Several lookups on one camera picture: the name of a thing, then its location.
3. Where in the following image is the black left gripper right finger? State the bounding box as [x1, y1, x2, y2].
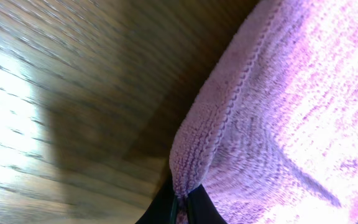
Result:
[186, 185, 226, 224]

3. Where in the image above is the purple microfiber cloth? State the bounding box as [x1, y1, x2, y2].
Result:
[170, 0, 358, 223]

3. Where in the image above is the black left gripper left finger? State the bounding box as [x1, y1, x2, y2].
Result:
[135, 179, 178, 224]

